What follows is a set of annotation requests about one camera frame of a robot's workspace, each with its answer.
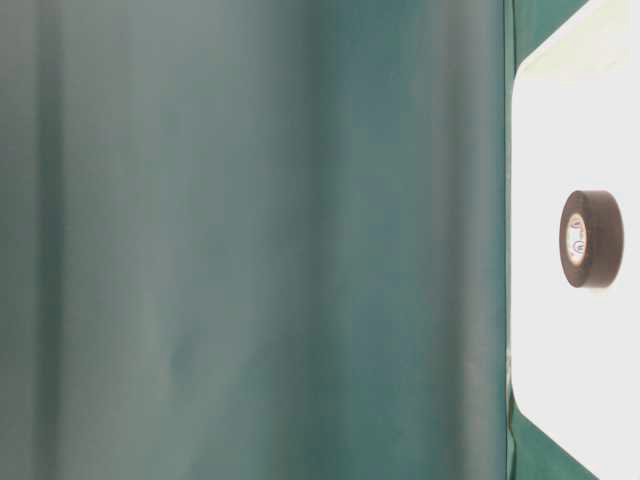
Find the black tape roll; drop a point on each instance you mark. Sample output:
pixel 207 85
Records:
pixel 591 239

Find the white plastic tray case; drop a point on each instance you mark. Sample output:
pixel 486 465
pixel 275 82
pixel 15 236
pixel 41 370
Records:
pixel 574 330

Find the green backdrop sheet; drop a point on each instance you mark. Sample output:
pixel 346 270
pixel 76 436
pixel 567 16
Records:
pixel 252 240

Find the green table cloth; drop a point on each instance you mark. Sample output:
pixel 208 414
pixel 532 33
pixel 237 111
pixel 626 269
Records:
pixel 531 454

